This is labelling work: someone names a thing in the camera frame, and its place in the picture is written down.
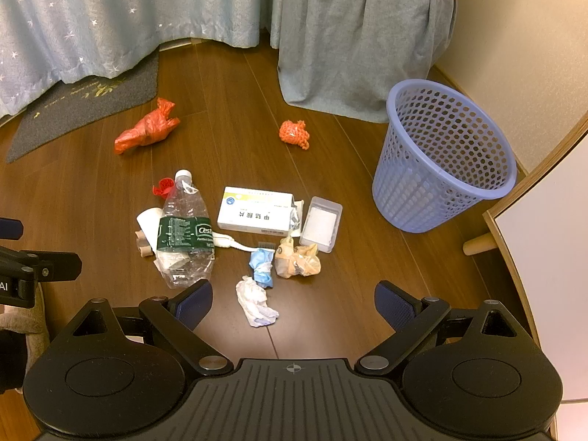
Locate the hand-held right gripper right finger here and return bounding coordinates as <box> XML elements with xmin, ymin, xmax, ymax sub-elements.
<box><xmin>355</xmin><ymin>280</ymin><xmax>543</xmax><ymax>375</ymax></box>

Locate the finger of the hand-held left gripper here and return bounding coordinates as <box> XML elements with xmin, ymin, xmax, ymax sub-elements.
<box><xmin>0</xmin><ymin>218</ymin><xmax>25</xmax><ymax>240</ymax></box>
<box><xmin>0</xmin><ymin>247</ymin><xmax>82</xmax><ymax>282</ymax></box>

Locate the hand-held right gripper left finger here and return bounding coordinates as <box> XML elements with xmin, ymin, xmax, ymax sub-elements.
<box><xmin>48</xmin><ymin>279</ymin><xmax>234</xmax><ymax>375</ymax></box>

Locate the white electric toothbrush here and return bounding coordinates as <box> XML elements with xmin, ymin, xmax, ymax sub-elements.
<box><xmin>212</xmin><ymin>232</ymin><xmax>276</xmax><ymax>254</ymax></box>

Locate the clear plastic water bottle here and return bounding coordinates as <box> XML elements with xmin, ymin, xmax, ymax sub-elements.
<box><xmin>156</xmin><ymin>170</ymin><xmax>216</xmax><ymax>290</ymax></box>

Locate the tan snack wrapper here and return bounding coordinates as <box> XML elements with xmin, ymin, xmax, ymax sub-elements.
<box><xmin>274</xmin><ymin>235</ymin><xmax>321</xmax><ymax>279</ymax></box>

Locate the white medicine box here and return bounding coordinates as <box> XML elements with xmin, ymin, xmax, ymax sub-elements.
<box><xmin>217</xmin><ymin>186</ymin><xmax>304</xmax><ymax>238</ymax></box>

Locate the clear plastic box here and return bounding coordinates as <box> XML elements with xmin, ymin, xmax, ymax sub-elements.
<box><xmin>298</xmin><ymin>196</ymin><xmax>343</xmax><ymax>254</ymax></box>

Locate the blue perforated plastic basket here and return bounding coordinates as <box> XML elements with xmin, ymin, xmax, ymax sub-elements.
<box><xmin>372</xmin><ymin>79</ymin><xmax>518</xmax><ymax>233</ymax></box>

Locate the small red scrap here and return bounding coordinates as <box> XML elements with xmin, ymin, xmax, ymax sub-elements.
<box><xmin>153</xmin><ymin>177</ymin><xmax>177</xmax><ymax>200</ymax></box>

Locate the crumpled white tissue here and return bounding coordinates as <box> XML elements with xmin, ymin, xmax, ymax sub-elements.
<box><xmin>236</xmin><ymin>276</ymin><xmax>279</xmax><ymax>328</ymax></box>

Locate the blue face mask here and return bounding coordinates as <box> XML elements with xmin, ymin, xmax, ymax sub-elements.
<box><xmin>248</xmin><ymin>247</ymin><xmax>277</xmax><ymax>289</ymax></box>

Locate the small tan tube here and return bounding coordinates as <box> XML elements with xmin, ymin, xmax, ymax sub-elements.
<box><xmin>135</xmin><ymin>230</ymin><xmax>155</xmax><ymax>258</ymax></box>

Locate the white paper cup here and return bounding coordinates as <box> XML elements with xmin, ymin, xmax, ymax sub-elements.
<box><xmin>136</xmin><ymin>208</ymin><xmax>164</xmax><ymax>246</ymax></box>

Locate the grey door mat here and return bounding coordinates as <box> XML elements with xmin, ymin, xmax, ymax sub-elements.
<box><xmin>6</xmin><ymin>53</ymin><xmax>160</xmax><ymax>164</ymax></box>

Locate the white wood-edged panel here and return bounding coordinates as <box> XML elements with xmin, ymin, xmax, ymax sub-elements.
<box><xmin>482</xmin><ymin>133</ymin><xmax>588</xmax><ymax>405</ymax></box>

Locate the red plastic bag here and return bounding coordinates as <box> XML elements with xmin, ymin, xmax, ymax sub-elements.
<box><xmin>114</xmin><ymin>98</ymin><xmax>181</xmax><ymax>155</ymax></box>

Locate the orange crochet piece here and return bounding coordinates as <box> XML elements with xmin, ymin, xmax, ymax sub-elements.
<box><xmin>279</xmin><ymin>119</ymin><xmax>311</xmax><ymax>150</ymax></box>

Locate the blue-grey star curtain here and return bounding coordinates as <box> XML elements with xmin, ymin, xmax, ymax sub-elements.
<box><xmin>0</xmin><ymin>0</ymin><xmax>277</xmax><ymax>120</ymax></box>

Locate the grey-blue lace-trimmed bed skirt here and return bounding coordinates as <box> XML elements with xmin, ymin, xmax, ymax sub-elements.
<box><xmin>270</xmin><ymin>0</ymin><xmax>461</xmax><ymax>124</ymax></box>

